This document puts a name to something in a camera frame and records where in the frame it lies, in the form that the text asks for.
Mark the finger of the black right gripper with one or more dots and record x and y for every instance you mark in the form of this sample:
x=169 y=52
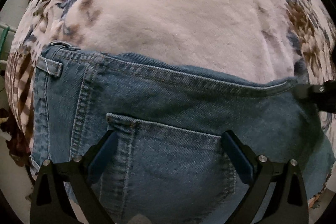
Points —
x=323 y=96

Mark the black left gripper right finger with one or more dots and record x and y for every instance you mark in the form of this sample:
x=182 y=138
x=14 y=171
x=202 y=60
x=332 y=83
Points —
x=288 y=203

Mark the brown checkered bed sheet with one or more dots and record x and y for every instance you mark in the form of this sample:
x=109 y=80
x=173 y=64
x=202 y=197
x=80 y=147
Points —
x=19 y=78

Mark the floral fleece blanket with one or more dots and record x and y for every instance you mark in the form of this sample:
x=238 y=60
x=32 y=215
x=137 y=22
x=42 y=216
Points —
x=257 y=40

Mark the blue denim jeans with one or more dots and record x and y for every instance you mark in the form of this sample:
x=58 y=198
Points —
x=168 y=162

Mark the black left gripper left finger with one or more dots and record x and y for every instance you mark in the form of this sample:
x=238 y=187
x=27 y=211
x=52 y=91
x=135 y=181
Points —
x=50 y=203

